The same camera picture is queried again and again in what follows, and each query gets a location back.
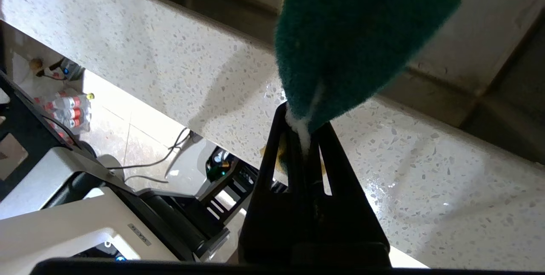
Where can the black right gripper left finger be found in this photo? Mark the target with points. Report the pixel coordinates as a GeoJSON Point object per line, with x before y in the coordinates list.
{"type": "Point", "coordinates": [272, 224]}

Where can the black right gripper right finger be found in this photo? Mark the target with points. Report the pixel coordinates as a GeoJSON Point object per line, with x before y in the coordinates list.
{"type": "Point", "coordinates": [345, 228]}

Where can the green and yellow sponge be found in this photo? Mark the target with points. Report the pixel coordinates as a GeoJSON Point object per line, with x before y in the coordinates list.
{"type": "Point", "coordinates": [349, 32]}

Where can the white and black robot base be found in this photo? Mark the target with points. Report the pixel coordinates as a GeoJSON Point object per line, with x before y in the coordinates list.
{"type": "Point", "coordinates": [42, 224]}

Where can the stainless steel sink basin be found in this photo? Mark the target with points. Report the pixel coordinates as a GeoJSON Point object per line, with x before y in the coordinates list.
{"type": "Point", "coordinates": [468, 32]}

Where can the shrink-wrapped water bottle pack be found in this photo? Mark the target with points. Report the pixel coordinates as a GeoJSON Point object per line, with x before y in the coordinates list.
{"type": "Point", "coordinates": [68, 111]}

